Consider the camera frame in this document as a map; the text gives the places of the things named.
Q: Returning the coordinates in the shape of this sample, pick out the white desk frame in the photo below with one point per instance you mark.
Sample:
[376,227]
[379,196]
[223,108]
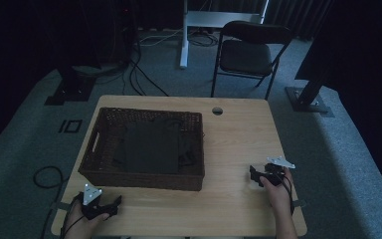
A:
[184,40]

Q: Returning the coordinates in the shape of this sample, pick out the person's right hand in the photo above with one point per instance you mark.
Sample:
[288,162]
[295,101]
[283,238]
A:
[280,195]

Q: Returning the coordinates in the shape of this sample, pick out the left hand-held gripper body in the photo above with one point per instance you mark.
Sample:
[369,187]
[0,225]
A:
[91,204]

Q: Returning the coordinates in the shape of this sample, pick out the black folding chair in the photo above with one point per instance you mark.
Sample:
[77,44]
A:
[245,56]

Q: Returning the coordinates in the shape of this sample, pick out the grey tape strip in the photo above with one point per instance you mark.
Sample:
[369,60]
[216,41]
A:
[300,203]
[59,205]

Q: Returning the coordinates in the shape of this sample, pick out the brown woven basket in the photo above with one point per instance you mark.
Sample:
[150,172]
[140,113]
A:
[106,166]

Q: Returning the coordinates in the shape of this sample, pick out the person's left hand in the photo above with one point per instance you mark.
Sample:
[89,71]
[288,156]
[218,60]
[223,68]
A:
[81,222]

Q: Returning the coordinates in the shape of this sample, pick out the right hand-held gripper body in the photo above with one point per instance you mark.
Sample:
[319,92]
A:
[273,172]

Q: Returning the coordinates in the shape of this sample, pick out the black stand with square base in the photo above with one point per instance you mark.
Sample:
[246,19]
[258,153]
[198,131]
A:
[69,91]

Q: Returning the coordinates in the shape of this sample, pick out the dark cloth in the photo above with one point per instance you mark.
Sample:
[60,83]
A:
[152,146]

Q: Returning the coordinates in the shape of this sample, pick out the black equipment tower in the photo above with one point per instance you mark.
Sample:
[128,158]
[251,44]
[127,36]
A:
[124,33]

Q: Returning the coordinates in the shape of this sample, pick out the dark curtain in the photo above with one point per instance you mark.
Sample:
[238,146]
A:
[298,16]

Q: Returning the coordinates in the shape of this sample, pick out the black slanted stand with base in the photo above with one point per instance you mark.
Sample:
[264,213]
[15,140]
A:
[308,98]

